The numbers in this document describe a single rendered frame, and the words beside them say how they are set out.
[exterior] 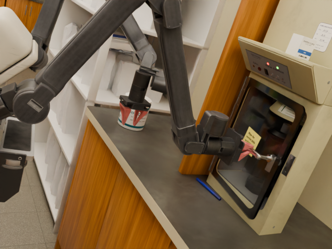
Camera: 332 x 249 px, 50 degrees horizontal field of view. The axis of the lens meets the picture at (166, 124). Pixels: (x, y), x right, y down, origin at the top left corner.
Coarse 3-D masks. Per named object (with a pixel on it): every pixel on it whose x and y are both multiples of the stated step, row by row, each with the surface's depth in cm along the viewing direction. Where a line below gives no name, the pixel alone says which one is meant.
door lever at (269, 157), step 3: (249, 150) 111; (252, 150) 110; (255, 150) 110; (252, 153) 109; (255, 153) 108; (258, 153) 108; (255, 156) 107; (258, 156) 107; (261, 156) 107; (264, 156) 108; (267, 156) 109; (270, 156) 109; (258, 159) 107; (264, 159) 108; (267, 159) 109; (270, 159) 109
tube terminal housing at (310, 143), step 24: (288, 0) 115; (312, 0) 107; (288, 24) 114; (312, 24) 107; (288, 96) 112; (312, 120) 104; (312, 144) 107; (312, 168) 113; (288, 192) 113; (264, 216) 115; (288, 216) 119
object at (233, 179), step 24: (264, 96) 116; (240, 120) 126; (264, 120) 114; (288, 120) 105; (264, 144) 112; (288, 144) 103; (216, 168) 134; (240, 168) 121; (264, 168) 111; (240, 192) 119; (264, 192) 109
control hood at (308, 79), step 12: (240, 36) 116; (252, 48) 112; (264, 48) 107; (276, 48) 116; (276, 60) 105; (288, 60) 99; (300, 60) 96; (300, 72) 98; (312, 72) 93; (324, 72) 95; (300, 84) 101; (312, 84) 96; (324, 84) 97; (312, 96) 100; (324, 96) 100
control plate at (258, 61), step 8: (248, 56) 118; (256, 56) 113; (256, 64) 116; (264, 64) 112; (272, 64) 108; (280, 64) 104; (264, 72) 115; (272, 72) 110; (280, 72) 106; (288, 72) 103; (280, 80) 109; (288, 80) 105
